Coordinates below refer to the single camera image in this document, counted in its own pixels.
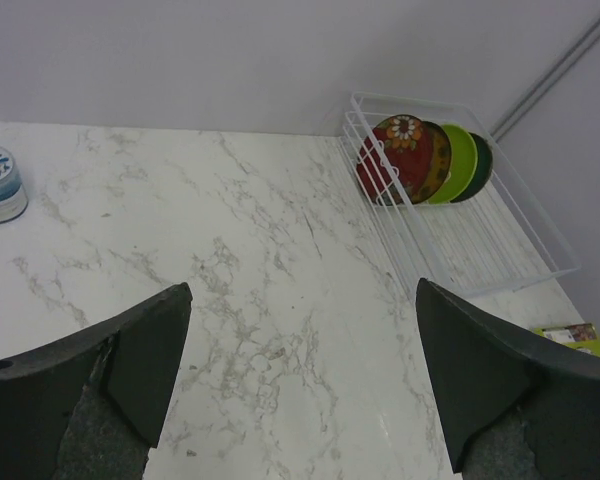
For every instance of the lime green plate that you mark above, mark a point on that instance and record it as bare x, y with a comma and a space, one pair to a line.
463, 165

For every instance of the green printed booklet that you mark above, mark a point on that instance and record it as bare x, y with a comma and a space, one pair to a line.
581, 337

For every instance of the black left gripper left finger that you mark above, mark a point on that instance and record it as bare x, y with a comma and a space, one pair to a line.
93, 404

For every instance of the yellow patterned plate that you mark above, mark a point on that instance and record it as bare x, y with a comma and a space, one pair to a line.
439, 164

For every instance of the white wire dish rack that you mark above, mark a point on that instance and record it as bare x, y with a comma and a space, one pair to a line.
501, 239

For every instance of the red floral plate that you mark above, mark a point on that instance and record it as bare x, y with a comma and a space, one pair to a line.
403, 145

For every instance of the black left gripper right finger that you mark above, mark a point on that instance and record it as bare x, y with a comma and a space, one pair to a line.
512, 405

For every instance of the dark green plate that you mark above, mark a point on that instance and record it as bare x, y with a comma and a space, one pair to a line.
482, 174

